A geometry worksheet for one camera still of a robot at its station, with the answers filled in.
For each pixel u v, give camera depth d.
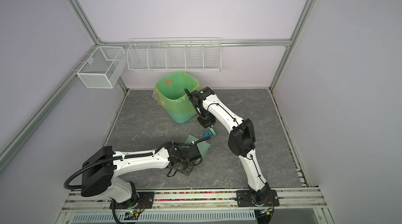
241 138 0.53
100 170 0.42
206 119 0.64
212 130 0.89
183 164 0.58
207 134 0.96
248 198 0.74
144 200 0.74
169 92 1.03
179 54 0.99
